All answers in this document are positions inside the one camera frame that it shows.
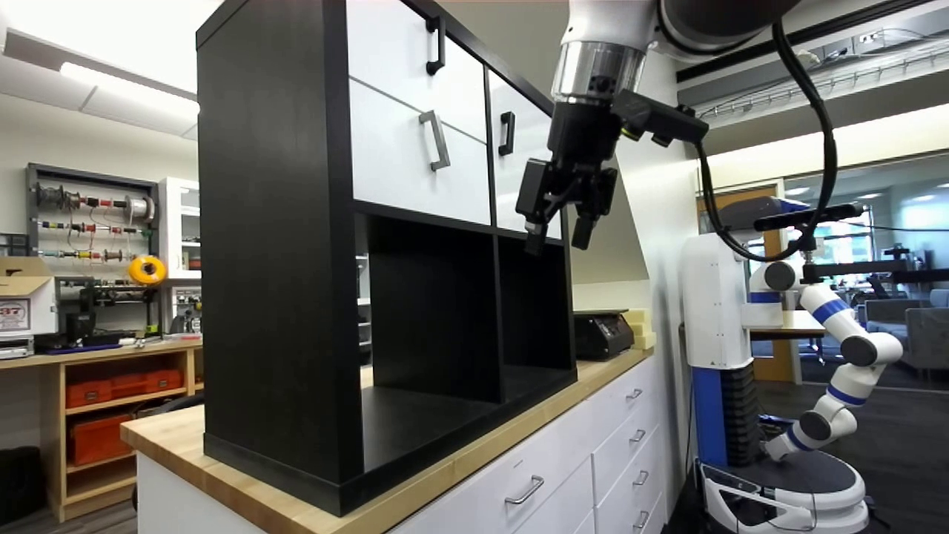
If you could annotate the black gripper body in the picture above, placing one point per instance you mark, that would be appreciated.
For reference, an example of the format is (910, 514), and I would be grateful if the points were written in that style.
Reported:
(583, 137)

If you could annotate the grey office chair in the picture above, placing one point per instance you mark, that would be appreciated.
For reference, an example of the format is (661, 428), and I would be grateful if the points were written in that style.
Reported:
(928, 336)

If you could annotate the long red storage drawer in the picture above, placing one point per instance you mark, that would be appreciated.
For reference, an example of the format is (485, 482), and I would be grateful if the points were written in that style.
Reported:
(123, 387)

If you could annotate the wooden workbench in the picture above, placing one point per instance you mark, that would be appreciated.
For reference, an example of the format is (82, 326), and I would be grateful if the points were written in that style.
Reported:
(99, 355)

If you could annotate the grey tool pegboard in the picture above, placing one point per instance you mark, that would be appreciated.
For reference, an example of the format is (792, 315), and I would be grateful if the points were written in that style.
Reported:
(89, 213)

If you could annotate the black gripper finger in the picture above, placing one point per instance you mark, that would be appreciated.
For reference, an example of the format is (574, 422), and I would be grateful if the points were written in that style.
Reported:
(534, 203)
(595, 213)

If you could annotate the red storage bin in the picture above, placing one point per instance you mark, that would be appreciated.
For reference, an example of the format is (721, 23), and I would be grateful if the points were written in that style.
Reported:
(99, 437)

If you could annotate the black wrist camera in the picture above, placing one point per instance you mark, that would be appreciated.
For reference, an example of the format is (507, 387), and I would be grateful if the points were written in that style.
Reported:
(655, 115)

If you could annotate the black device on counter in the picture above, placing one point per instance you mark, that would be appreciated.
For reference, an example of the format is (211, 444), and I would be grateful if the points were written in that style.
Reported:
(599, 335)

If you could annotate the yellow round tool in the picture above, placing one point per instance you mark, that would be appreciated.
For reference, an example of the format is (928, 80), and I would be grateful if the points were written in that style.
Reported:
(148, 271)

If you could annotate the black bench machine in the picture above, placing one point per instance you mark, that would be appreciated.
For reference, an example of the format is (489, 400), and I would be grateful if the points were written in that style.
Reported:
(77, 311)

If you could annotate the black cube shelf cabinet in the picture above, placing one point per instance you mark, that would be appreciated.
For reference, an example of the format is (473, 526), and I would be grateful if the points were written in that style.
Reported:
(276, 247)

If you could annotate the blue white mobile robot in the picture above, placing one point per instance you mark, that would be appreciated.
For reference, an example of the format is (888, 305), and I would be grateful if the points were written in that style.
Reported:
(713, 299)

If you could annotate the white counter cabinet wooden top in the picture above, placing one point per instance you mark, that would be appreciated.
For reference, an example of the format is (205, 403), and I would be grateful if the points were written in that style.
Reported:
(552, 464)

